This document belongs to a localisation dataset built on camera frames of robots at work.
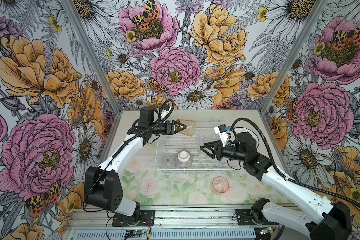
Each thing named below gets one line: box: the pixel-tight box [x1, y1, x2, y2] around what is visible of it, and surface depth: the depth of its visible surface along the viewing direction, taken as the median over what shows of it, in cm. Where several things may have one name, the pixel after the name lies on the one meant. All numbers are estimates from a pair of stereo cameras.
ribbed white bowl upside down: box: [175, 150, 193, 169], surface depth 90 cm
